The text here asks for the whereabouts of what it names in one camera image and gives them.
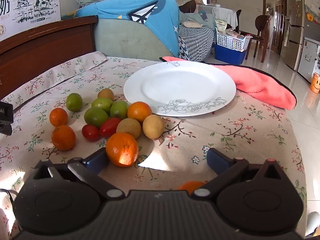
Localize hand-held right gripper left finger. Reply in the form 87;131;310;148
25;147;125;200

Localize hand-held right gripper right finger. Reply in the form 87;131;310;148
191;147;292;198

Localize red cherry tomato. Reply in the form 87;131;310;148
99;117;122;138
82;124;101;142

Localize orange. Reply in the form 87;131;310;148
127;102;153;122
49;108;68;127
51;125;76;151
106;132;139;167
177;181;206;195

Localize green round fruit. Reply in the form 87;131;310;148
91;98;113;113
84;107;109;128
66;93;83;112
110;101;130;120

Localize white floral print plate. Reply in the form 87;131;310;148
123;61;237;117

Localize floral tablecloth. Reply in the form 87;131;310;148
0;51;307;240

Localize dark wooden headboard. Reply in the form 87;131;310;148
0;15;98;100

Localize pink cloth with black trim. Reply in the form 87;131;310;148
159;56;297;110

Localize blue plastic bin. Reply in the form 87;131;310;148
214;43;248;65

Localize white rounded object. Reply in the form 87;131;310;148
305;211;320;238

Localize white cow print cardboard box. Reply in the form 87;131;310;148
0;0;62;42

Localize white plastic basket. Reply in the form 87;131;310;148
215;27;253;52

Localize green sofa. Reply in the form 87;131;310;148
94;0;218;63

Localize houndstooth blanket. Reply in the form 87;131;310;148
178;25;217;62

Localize orange smiley cup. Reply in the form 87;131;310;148
310;72;320;94

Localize white green printed bag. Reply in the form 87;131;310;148
215;19;228;34

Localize white freezer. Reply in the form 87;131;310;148
297;37;320;83

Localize round-backed wooden chair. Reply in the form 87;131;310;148
246;15;272;63

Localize dark wooden chair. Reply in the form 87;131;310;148
235;9;242;34

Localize brown wooden door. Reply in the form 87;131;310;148
262;0;287;54

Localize table with white cloth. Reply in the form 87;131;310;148
196;4;238;29

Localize blue printed cushion cover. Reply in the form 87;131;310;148
75;0;180;57

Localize silver refrigerator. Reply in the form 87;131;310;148
285;0;320;72

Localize printed white cover cloth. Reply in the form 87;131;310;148
304;0;320;23

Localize black cable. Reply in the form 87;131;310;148
0;189;18;205

